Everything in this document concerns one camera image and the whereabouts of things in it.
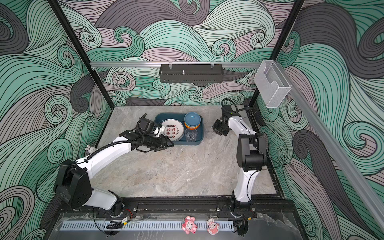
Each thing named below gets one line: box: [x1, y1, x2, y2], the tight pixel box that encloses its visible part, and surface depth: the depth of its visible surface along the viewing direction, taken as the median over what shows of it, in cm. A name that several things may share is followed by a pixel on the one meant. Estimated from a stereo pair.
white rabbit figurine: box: [85, 144, 96, 154], surface depth 89 cm
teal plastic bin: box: [154, 112, 204, 146], surface depth 103 cm
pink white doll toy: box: [206, 218, 220, 236], surface depth 67 cm
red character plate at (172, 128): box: [159, 118, 185, 142], surface depth 105 cm
